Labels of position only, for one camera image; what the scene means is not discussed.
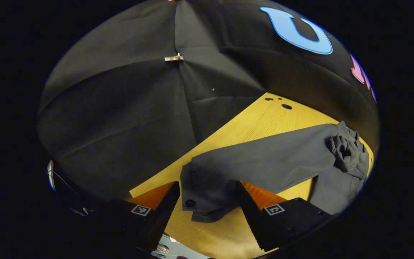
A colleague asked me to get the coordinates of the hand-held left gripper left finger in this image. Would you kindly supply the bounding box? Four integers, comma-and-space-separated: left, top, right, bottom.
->
69, 181, 181, 252

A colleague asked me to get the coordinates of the dark grey shirt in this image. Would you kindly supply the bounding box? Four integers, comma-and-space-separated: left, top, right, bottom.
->
179, 121, 371, 223

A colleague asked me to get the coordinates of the silver curved rim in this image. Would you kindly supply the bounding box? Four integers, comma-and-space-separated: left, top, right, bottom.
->
47, 160, 56, 191

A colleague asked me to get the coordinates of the person's white shoe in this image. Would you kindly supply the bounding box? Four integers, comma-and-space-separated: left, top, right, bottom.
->
152, 244, 171, 258

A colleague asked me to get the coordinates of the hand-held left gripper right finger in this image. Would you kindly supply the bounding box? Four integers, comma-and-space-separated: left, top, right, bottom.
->
235, 180, 337, 252

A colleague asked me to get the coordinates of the black backdrop cloth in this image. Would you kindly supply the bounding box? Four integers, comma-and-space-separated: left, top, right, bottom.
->
36, 0, 380, 202

